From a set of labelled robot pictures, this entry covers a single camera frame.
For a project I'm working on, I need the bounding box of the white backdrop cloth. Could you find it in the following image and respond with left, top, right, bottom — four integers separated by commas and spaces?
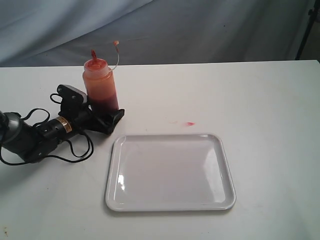
0, 0, 313, 67

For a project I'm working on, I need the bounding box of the black right camera cable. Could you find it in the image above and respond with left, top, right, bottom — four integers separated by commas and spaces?
0, 92, 95, 166

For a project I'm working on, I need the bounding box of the black backdrop stand pole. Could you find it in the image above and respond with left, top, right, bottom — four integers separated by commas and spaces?
294, 0, 320, 61

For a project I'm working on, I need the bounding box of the red sauce squeeze bottle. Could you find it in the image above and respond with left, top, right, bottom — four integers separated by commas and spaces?
82, 49, 119, 115

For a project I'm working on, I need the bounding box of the white rectangular tray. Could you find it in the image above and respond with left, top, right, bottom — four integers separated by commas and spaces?
105, 133, 236, 212

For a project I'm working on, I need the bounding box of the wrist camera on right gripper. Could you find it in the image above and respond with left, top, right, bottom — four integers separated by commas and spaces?
57, 84, 88, 106

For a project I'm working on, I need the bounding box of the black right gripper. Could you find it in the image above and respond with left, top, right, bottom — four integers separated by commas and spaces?
58, 101, 125, 135

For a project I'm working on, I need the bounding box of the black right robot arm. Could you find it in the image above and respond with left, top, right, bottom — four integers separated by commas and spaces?
0, 101, 125, 165

